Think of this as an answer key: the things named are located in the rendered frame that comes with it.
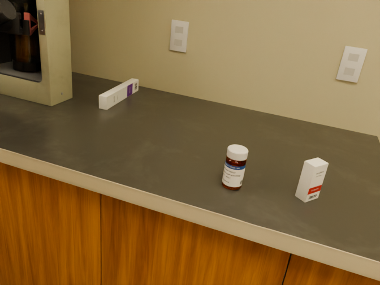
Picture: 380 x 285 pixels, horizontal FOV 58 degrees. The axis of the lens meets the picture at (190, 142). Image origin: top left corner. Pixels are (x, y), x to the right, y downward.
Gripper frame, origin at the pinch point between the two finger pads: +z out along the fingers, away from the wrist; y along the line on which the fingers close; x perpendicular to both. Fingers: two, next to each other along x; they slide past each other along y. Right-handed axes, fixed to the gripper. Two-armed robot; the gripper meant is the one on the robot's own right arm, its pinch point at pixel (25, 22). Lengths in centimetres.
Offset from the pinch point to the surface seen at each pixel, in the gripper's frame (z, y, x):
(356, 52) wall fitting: 27, -107, -2
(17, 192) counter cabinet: -34, -23, 41
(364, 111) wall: 29, -115, 17
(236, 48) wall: 31, -67, 1
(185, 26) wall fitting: 31, -46, -4
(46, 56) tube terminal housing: -9.3, -14.8, 8.6
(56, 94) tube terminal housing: -5.4, -15.2, 20.9
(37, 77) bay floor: -4.9, -7.4, 16.5
